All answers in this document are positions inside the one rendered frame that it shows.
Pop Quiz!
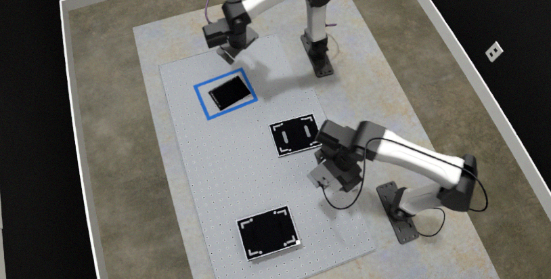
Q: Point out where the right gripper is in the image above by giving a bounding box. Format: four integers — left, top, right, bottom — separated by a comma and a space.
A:
217, 26, 259, 66

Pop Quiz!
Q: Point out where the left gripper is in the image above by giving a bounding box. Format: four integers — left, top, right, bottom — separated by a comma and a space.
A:
310, 146, 362, 193

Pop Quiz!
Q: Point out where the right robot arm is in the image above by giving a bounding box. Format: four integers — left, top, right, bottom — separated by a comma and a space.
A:
203, 0, 334, 78

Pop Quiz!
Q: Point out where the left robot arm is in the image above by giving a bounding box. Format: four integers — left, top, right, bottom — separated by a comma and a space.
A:
315, 119, 479, 244

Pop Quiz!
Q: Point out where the blue tape rectangle outline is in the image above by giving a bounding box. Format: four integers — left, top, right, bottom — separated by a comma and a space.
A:
194, 68, 259, 121

